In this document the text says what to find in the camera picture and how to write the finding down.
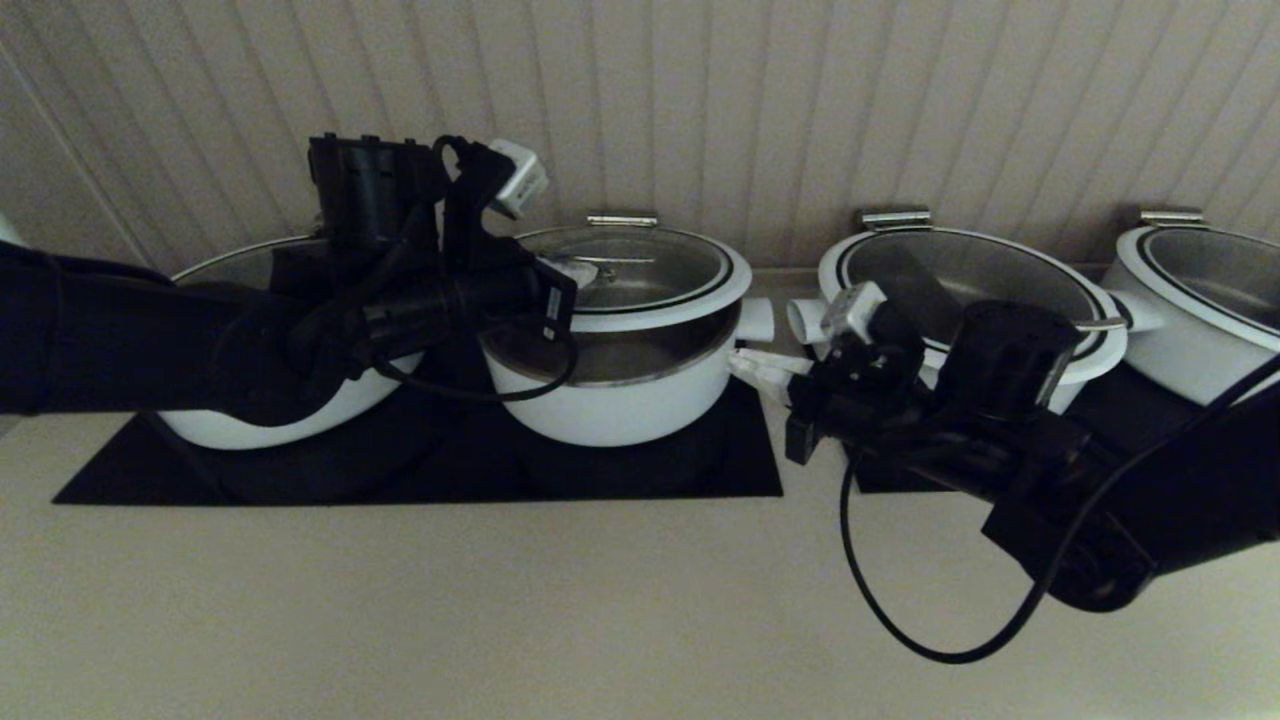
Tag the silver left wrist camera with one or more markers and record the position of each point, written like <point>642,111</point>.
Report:
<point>520,180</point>

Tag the white pole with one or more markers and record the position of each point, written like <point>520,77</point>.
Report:
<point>6,232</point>

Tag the black glass cooktop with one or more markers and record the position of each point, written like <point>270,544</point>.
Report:
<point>1130,400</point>
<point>500,470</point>

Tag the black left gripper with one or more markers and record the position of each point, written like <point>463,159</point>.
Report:
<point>480,310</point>

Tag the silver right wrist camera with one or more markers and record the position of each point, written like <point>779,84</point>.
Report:
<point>850,310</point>

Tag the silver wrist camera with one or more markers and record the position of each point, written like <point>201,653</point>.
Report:
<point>520,180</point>
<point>850,310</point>

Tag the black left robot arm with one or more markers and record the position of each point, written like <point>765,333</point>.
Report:
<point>100,330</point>

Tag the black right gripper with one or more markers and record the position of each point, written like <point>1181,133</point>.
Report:
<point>860,400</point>

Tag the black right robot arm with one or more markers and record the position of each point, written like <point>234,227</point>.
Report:
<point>1150,500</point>

